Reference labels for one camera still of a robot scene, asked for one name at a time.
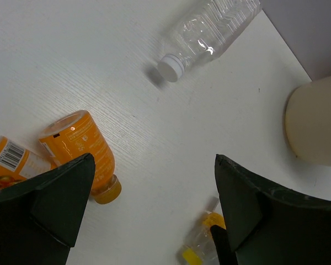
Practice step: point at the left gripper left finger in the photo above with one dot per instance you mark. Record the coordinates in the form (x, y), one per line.
(40, 218)

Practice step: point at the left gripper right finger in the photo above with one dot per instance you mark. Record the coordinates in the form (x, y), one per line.
(267, 223)

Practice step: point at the orange bottle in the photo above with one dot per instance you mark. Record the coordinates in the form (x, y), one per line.
(18, 164)
(77, 134)

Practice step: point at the clear bottle yellow cap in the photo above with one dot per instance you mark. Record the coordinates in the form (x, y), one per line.
(198, 245)

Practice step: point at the large clear square bottle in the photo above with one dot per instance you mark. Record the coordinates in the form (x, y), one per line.
(203, 34)

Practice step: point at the beige bin with orange rim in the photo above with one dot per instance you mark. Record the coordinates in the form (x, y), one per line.
(308, 121)

